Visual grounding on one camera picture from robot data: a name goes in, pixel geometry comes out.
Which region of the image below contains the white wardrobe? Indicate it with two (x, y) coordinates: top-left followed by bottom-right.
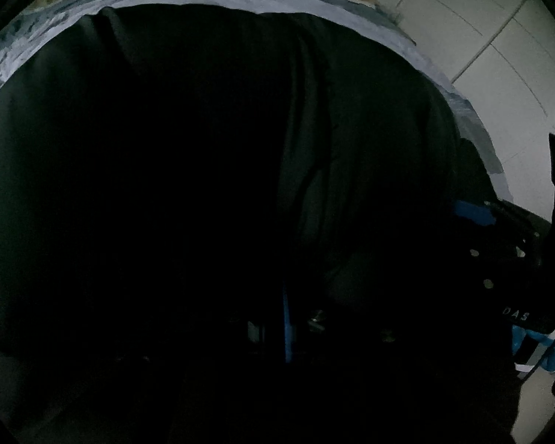
(351, 0), (555, 223)

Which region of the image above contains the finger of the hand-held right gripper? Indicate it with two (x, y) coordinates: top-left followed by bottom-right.
(465, 243), (530, 293)
(453, 199), (551, 247)

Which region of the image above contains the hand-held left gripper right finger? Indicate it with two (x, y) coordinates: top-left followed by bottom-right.
(283, 286), (327, 364)

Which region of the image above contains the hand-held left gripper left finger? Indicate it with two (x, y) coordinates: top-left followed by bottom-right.
(245, 319), (283, 361)

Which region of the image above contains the black puffer jacket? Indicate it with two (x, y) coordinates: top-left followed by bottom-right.
(0, 4), (514, 444)

